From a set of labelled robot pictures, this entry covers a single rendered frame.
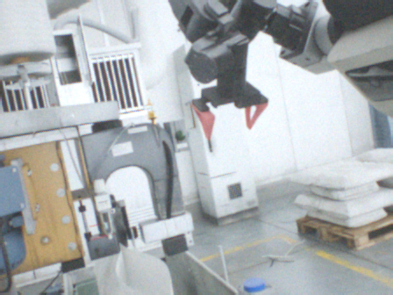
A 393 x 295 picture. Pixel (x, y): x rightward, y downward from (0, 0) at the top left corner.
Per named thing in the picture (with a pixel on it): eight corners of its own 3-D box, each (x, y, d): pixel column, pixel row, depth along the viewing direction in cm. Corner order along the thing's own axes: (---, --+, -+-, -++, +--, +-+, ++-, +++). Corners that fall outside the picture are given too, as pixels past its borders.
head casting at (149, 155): (187, 213, 118) (167, 110, 116) (101, 237, 110) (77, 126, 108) (160, 199, 146) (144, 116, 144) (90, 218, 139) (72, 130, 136)
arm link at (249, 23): (282, 1, 89) (268, 20, 93) (239, -18, 86) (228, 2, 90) (284, 27, 83) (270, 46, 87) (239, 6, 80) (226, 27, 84)
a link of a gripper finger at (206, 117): (190, 133, 87) (190, 93, 82) (221, 125, 90) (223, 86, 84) (205, 150, 82) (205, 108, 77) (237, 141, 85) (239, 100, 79)
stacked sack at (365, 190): (384, 193, 355) (381, 178, 354) (340, 205, 346) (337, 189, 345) (340, 184, 420) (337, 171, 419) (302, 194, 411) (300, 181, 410)
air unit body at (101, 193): (122, 237, 106) (110, 177, 105) (103, 241, 105) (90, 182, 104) (119, 233, 110) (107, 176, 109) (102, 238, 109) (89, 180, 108)
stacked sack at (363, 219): (390, 218, 358) (388, 205, 357) (349, 232, 344) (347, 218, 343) (340, 207, 421) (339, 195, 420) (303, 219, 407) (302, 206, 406)
